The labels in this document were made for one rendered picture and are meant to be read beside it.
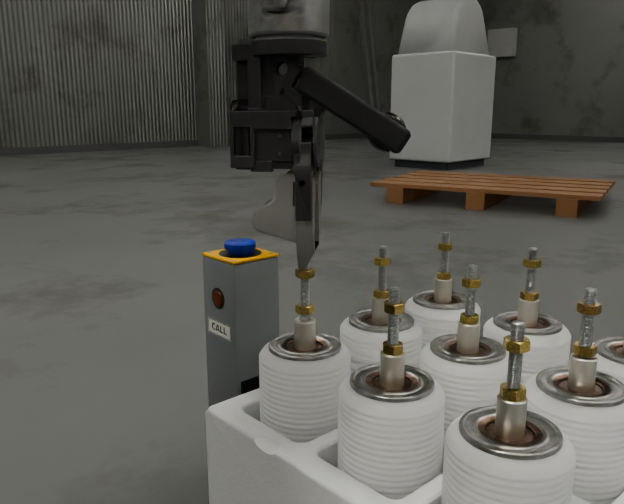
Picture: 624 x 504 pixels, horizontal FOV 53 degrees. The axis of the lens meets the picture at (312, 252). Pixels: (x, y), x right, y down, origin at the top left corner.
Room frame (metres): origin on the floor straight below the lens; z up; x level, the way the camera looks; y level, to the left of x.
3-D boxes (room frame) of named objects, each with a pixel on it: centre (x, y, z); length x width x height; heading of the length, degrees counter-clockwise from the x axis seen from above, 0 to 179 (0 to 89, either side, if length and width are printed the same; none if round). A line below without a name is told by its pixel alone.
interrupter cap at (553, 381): (0.51, -0.24, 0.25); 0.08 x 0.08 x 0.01
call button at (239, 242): (0.76, 0.09, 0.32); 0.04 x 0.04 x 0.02
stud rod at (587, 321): (0.51, -0.24, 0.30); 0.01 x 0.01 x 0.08
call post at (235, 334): (0.76, 0.09, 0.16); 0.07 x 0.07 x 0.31; 42
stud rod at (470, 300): (0.60, -0.16, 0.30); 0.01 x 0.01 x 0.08
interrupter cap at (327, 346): (0.61, 0.01, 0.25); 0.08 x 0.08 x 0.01
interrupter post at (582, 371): (0.51, -0.24, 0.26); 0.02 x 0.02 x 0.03
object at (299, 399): (0.61, 0.01, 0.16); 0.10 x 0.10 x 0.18
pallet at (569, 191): (3.38, -1.00, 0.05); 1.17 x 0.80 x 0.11; 58
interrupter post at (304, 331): (0.61, 0.01, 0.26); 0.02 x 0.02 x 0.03
